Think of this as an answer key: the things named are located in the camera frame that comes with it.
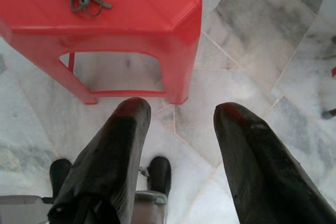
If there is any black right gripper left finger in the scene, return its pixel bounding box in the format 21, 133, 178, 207
47, 97, 152, 224

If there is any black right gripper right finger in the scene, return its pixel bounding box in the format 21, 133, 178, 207
213, 102, 314, 224

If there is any red plastic stool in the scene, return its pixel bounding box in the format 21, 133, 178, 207
0, 0, 203, 105

